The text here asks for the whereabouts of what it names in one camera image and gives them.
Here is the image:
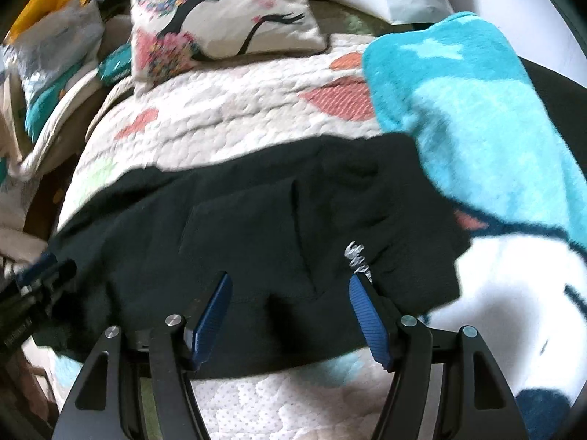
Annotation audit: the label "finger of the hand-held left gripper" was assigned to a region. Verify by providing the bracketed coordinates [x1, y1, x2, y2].
[14, 252, 78, 301]

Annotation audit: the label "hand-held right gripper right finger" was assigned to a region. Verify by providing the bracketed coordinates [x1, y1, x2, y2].
[349, 274, 528, 440]

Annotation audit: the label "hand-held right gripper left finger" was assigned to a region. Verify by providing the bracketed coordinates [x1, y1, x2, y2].
[54, 272, 234, 440]

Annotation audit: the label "black pants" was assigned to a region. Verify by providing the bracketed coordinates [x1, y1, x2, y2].
[34, 133, 473, 380]

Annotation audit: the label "turquoise fleece blanket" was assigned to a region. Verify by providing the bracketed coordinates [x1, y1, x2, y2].
[362, 11, 587, 440]

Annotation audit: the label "floral quilted bedspread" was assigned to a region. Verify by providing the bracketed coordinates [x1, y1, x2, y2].
[18, 32, 519, 440]

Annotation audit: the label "teal packet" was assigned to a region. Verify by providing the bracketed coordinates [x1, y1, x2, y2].
[98, 45, 134, 87]

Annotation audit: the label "printed figure cushion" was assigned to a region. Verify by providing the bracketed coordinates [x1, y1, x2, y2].
[130, 0, 328, 85]

